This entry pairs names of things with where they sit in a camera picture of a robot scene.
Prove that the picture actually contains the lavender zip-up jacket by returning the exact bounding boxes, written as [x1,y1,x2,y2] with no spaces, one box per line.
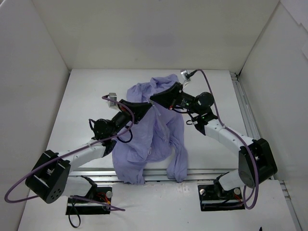
[112,73,189,185]

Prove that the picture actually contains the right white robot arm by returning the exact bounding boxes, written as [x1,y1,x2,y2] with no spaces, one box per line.
[150,82,278,198]

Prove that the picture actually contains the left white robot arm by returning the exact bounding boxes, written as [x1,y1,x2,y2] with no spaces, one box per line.
[25,100,152,204]

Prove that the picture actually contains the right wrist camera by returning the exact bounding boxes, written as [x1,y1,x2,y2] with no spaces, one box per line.
[180,70,191,89]

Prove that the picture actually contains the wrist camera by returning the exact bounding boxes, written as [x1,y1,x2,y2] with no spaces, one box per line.
[180,70,191,89]
[107,92,117,108]

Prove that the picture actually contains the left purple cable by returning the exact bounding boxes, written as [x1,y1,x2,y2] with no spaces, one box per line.
[4,95,135,212]

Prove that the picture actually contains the purple cable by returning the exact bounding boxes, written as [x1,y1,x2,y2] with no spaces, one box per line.
[4,95,135,212]
[189,68,262,210]

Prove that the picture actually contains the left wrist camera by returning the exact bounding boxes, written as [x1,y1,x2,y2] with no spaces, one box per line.
[107,92,117,108]

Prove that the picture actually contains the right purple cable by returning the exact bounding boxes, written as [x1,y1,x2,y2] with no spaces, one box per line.
[189,68,262,210]

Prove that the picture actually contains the front aluminium rail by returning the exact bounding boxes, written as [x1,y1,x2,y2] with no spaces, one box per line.
[67,167,241,185]

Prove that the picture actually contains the aluminium rail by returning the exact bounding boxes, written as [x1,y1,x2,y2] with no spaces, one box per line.
[67,167,241,185]
[230,72,302,231]

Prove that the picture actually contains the right side aluminium rail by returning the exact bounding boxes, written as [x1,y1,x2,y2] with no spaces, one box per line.
[230,72,302,231]

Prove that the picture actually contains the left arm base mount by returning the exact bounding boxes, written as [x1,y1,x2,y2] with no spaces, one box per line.
[65,187,112,215]

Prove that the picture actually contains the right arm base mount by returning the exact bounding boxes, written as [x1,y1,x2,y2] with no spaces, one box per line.
[198,185,245,212]

